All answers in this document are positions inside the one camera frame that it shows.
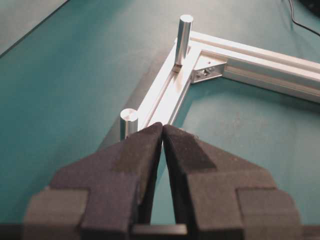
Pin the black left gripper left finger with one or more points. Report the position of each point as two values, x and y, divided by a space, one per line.
101 196

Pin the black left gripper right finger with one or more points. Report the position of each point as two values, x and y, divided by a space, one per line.
221 196

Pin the short aluminium near pin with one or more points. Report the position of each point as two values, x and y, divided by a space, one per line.
128 122

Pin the tall aluminium corner pin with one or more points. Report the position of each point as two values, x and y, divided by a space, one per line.
182 44

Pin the aluminium corner bracket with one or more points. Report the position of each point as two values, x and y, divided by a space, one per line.
208 66

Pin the aluminium extrusion frame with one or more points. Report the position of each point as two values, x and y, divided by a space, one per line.
246 64

